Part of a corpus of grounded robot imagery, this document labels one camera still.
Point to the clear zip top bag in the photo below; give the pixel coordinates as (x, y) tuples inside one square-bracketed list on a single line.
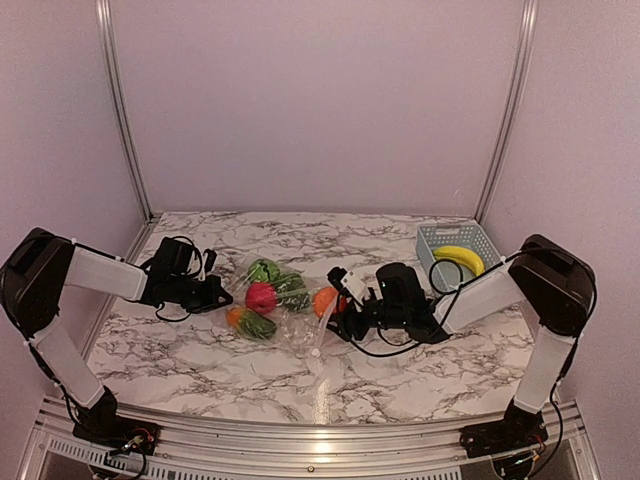
[(301, 333)]

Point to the pink fake dragon fruit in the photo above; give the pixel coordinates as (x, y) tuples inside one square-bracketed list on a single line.
[(261, 297)]

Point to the right aluminium frame post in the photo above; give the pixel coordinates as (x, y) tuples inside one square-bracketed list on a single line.
[(515, 93)]

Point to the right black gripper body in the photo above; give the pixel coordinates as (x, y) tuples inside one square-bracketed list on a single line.
[(360, 329)]

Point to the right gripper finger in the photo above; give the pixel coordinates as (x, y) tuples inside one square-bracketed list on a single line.
[(342, 302), (335, 327)]

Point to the yellow fake banana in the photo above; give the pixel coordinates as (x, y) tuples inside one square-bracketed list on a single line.
[(462, 256)]

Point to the aluminium frame post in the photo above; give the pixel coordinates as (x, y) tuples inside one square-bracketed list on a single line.
[(108, 42), (515, 93)]

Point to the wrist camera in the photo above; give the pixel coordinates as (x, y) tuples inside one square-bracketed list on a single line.
[(208, 259), (348, 282)]

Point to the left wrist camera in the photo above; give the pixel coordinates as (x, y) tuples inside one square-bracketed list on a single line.
[(208, 259)]

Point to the front aluminium rail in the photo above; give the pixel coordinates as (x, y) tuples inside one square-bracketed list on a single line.
[(191, 447)]

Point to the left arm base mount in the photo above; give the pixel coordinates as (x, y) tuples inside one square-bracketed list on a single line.
[(126, 429)]

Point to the left aluminium frame post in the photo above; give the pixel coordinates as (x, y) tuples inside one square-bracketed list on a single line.
[(108, 42)]

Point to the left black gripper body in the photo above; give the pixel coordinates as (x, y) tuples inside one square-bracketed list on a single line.
[(196, 299)]

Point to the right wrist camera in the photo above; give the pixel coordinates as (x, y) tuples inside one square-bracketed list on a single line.
[(348, 282)]

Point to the dark green fake vegetable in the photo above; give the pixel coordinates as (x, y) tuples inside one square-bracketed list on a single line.
[(292, 292)]

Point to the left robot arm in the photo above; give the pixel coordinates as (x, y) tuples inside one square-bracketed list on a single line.
[(34, 277)]

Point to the light blue perforated basket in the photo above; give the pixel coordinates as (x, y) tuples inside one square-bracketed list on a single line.
[(444, 276)]

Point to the orange fake orange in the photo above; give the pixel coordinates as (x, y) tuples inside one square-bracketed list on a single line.
[(322, 299)]

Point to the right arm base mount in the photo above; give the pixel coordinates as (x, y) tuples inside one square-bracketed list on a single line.
[(500, 436)]

